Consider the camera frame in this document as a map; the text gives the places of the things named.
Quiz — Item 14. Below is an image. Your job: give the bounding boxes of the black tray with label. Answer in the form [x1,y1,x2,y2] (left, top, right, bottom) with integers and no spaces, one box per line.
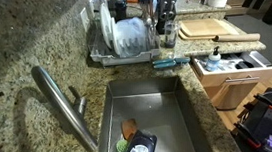
[118,127,159,152]

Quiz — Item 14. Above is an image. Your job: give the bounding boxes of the wooden rolling pin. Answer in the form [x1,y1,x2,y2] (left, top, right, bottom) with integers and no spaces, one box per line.
[212,30,261,46]

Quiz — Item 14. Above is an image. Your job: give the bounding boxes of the green scrubber ball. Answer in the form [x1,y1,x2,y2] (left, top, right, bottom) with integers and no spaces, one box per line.
[115,138,131,152]

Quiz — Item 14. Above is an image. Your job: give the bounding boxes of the stainless steel sink basin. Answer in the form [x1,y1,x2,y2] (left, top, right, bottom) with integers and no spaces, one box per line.
[86,71,216,152]

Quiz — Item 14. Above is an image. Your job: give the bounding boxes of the clear glass cup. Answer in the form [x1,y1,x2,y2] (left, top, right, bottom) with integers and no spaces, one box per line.
[162,20,179,50]

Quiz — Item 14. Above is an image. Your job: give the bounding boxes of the teal handled kitchen tool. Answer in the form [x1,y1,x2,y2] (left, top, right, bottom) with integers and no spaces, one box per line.
[152,56,192,67]
[153,61,178,71]

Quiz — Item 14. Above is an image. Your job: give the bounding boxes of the brown wooden scraper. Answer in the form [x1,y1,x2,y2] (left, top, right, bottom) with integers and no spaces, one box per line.
[119,117,140,142]

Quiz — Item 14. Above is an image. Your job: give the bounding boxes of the pump bottle with black cap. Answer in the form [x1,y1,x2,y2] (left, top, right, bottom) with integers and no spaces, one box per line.
[203,46,224,73]

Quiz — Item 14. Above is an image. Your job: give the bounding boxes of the steel faucet handle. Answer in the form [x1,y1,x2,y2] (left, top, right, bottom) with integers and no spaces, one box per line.
[68,84,90,119]

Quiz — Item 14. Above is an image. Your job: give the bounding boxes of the black knife block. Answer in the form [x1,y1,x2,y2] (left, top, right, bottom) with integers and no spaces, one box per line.
[153,0,181,36]

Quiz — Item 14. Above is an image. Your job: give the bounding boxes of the large white plate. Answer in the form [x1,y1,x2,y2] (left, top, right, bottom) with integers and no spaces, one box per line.
[98,1,115,51]

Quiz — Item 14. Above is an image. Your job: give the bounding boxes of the open wooden drawer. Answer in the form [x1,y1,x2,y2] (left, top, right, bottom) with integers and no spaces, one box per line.
[189,48,272,90]

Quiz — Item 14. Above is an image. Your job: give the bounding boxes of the utensils in holder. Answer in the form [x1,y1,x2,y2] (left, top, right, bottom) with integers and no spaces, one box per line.
[138,0,161,49]

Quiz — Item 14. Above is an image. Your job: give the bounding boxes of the wooden cutting board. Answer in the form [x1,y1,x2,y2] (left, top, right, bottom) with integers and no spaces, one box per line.
[177,15,241,43]

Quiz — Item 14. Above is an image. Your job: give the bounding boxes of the wooden cabinet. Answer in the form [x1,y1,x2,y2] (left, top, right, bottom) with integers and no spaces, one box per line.
[203,80,265,113]

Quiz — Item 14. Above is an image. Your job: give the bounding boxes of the small white plate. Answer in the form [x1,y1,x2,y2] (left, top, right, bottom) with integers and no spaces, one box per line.
[109,16,122,56]

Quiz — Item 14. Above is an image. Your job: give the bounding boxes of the grey dish rack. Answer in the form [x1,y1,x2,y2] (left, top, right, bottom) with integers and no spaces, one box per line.
[85,23,163,69]

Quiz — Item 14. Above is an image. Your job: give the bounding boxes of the white wall outlet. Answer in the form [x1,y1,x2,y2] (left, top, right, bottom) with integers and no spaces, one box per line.
[78,6,92,33]

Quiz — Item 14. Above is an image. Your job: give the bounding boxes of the black coffee appliance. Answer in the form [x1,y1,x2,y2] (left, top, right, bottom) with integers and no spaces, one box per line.
[108,0,130,22]

